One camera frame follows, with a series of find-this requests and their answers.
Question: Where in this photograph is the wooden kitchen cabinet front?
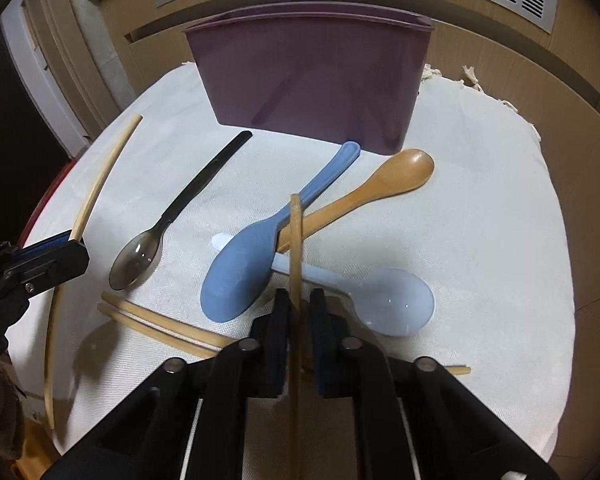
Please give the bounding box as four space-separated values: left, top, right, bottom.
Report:
24 0 600 466

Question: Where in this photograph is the long wooden chopstick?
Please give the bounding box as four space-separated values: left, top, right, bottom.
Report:
43 114 143 431

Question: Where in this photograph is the wooden spoon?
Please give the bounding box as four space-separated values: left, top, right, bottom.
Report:
302 148 434 238

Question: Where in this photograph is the white plastic spoon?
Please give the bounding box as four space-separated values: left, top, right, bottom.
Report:
213 235 436 337

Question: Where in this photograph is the blue plastic rice paddle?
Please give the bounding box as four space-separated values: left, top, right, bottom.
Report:
200 141 361 323

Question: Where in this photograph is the purple plastic utensil bin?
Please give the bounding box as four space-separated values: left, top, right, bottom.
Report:
185 1 434 155

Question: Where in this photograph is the black handled clear spoon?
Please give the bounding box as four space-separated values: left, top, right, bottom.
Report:
108 130 252 290

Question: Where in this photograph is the white cloth mat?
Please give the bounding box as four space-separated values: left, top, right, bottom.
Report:
4 62 579 463

